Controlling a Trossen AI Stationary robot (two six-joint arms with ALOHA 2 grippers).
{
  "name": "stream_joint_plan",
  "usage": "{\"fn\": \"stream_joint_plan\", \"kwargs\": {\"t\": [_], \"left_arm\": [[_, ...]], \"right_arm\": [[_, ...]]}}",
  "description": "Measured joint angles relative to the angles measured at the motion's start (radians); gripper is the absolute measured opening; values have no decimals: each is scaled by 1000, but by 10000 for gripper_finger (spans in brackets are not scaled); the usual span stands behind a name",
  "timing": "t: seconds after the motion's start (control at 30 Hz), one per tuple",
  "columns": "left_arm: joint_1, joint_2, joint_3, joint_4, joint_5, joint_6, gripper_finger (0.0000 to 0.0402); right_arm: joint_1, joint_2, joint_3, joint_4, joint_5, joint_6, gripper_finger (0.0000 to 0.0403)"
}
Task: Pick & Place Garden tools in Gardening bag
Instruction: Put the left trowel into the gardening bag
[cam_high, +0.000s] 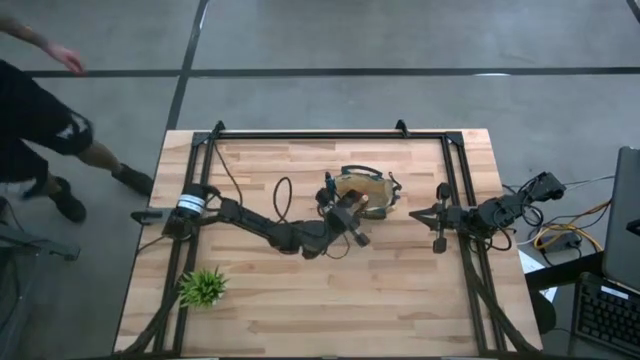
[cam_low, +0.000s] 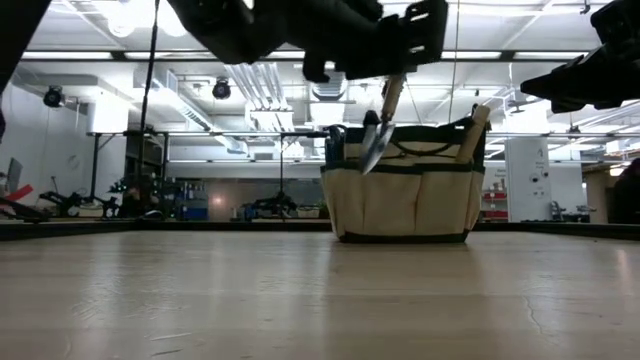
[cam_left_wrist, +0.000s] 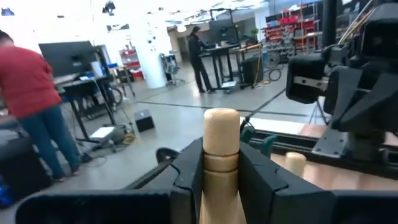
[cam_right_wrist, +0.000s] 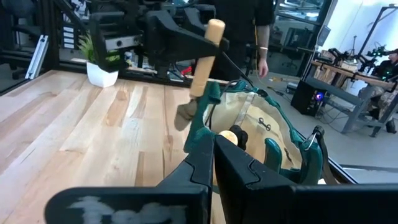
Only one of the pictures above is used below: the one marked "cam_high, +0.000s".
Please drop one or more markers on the grey metal cart frame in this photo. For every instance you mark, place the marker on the grey metal cart frame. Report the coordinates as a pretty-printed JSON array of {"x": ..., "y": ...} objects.
[{"x": 50, "y": 249}]

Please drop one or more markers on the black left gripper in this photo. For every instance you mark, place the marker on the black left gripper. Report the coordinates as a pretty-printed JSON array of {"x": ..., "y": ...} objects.
[{"x": 337, "y": 222}]

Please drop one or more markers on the grey laptop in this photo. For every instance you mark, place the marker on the grey laptop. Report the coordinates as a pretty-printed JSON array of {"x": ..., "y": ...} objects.
[{"x": 622, "y": 225}]

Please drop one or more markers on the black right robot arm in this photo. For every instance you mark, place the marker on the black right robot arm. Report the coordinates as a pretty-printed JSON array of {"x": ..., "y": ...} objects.
[{"x": 500, "y": 210}]

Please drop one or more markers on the black round stool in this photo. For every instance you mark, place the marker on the black round stool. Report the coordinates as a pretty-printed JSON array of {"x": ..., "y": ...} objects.
[{"x": 544, "y": 312}]

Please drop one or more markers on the green artificial potted plant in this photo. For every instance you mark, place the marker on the green artificial potted plant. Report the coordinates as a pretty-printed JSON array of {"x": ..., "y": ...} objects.
[{"x": 202, "y": 289}]

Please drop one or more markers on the white paper sheet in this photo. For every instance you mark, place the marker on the white paper sheet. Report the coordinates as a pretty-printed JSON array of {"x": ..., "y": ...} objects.
[{"x": 530, "y": 262}]

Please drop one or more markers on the black keyboard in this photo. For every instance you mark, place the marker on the black keyboard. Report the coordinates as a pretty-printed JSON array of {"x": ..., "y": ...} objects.
[{"x": 605, "y": 315}]

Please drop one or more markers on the black power brick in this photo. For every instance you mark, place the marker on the black power brick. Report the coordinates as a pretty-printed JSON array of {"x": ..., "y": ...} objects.
[{"x": 562, "y": 242}]

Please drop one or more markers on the person's hand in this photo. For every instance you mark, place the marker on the person's hand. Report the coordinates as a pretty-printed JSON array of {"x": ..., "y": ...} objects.
[{"x": 67, "y": 57}]

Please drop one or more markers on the person's forearm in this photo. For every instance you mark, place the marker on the person's forearm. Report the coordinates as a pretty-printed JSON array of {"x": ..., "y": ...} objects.
[{"x": 25, "y": 32}]

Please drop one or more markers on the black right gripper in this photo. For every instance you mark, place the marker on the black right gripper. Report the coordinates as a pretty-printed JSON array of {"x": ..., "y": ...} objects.
[{"x": 455, "y": 219}]

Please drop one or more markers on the black computer desk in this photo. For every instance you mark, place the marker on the black computer desk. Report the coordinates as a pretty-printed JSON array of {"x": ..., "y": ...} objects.
[{"x": 565, "y": 272}]

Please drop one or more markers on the black shoe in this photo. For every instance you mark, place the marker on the black shoe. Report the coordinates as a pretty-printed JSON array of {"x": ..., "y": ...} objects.
[
  {"x": 134, "y": 180},
  {"x": 67, "y": 202}
]

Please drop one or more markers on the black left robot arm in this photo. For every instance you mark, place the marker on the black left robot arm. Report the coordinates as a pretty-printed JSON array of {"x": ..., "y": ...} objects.
[{"x": 250, "y": 220}]

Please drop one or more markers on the black aluminium frame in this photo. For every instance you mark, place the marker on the black aluminium frame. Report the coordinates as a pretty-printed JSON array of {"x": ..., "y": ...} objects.
[{"x": 325, "y": 135}]

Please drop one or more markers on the person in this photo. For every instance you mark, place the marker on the person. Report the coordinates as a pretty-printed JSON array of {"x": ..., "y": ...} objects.
[{"x": 30, "y": 115}]

